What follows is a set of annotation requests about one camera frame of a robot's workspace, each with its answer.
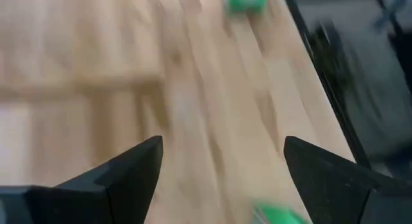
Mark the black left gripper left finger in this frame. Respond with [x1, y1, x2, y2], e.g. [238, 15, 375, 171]
[0, 136, 164, 224]

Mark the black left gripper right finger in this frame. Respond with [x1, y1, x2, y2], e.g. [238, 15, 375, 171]
[285, 136, 412, 224]

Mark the green Apple Jacks cereal box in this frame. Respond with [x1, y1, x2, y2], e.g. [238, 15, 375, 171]
[252, 201, 312, 224]

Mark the green snack packet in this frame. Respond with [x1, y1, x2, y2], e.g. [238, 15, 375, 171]
[225, 0, 268, 13]

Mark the black aluminium rig frame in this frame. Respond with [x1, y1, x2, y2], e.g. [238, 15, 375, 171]
[281, 0, 373, 169]

